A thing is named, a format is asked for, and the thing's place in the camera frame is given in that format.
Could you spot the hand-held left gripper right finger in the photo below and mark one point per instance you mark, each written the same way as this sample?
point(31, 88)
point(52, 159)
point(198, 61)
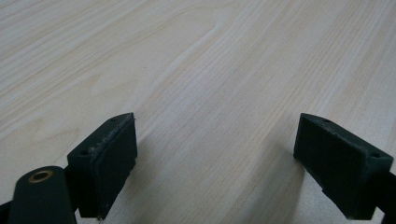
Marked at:
point(339, 165)

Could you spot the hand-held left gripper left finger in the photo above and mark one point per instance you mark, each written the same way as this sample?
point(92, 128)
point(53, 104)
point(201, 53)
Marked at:
point(102, 161)

